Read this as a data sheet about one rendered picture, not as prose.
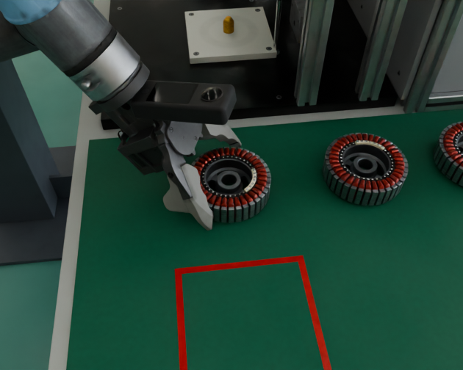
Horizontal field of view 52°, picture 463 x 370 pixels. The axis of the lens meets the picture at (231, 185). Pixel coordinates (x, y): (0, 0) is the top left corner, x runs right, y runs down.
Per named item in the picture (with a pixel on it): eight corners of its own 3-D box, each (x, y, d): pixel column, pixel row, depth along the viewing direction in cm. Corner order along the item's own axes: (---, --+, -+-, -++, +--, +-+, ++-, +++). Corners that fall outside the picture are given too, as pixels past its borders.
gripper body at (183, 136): (167, 139, 67) (106, 75, 61) (212, 122, 62) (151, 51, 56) (147, 180, 63) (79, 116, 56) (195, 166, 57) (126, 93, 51)
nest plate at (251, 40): (189, 64, 82) (189, 58, 81) (184, 17, 91) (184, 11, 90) (276, 58, 83) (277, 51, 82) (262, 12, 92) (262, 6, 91)
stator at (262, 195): (176, 213, 64) (174, 196, 61) (203, 155, 71) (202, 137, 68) (257, 233, 62) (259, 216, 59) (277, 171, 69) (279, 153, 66)
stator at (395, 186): (397, 216, 63) (406, 199, 61) (314, 196, 66) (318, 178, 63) (405, 158, 70) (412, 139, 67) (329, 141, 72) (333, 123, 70)
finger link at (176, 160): (197, 193, 61) (175, 128, 60) (207, 191, 60) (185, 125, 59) (173, 204, 57) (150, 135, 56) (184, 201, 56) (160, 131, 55)
